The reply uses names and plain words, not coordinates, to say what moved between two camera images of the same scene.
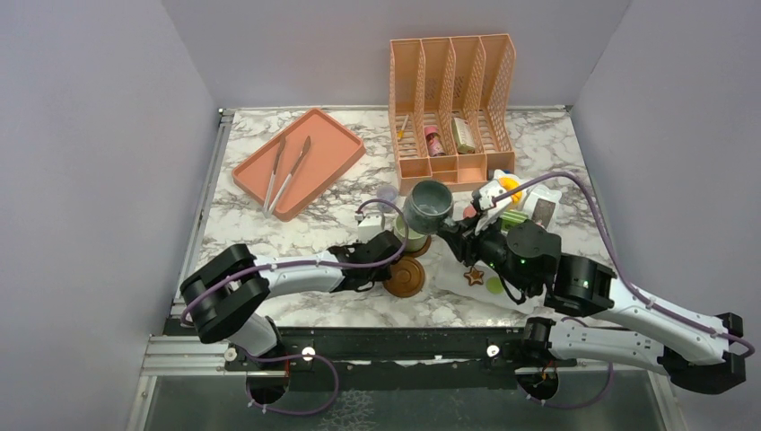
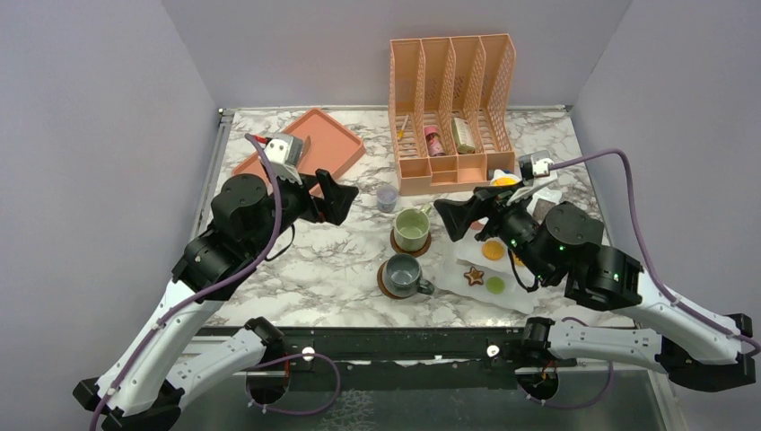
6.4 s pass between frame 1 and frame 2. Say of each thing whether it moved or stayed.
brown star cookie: stayed
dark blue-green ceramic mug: moved
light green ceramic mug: stayed
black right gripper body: moved
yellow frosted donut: stayed
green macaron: stayed
